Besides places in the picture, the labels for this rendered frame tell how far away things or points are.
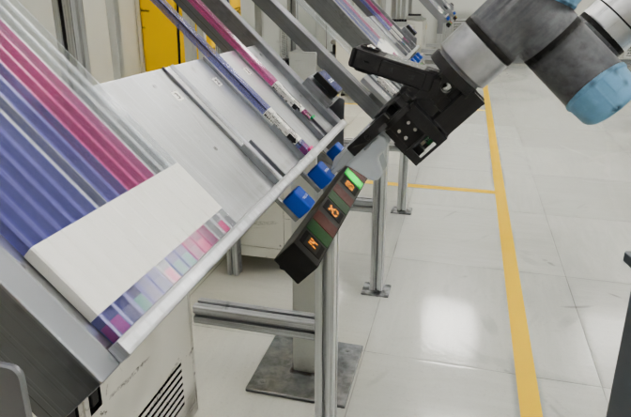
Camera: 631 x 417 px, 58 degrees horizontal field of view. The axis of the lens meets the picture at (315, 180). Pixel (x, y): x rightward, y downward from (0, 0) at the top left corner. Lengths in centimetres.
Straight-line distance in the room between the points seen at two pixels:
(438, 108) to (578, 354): 116
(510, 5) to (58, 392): 57
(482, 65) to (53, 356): 53
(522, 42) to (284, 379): 107
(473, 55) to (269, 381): 105
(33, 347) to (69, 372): 3
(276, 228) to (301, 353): 57
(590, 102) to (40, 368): 59
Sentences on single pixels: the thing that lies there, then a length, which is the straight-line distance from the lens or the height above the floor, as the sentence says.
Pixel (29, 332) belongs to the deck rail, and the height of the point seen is 75.
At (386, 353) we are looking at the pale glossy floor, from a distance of 163.
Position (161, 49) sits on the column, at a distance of 411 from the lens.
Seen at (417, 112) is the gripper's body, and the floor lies 80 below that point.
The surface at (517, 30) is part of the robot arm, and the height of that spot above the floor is 90.
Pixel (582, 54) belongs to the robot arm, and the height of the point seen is 87.
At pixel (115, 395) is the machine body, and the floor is 31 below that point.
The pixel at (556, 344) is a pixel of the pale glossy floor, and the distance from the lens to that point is 179.
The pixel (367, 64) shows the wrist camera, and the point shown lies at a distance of 73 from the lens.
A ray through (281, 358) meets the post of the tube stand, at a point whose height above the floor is 1.
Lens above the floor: 94
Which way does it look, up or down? 18 degrees down
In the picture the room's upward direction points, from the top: straight up
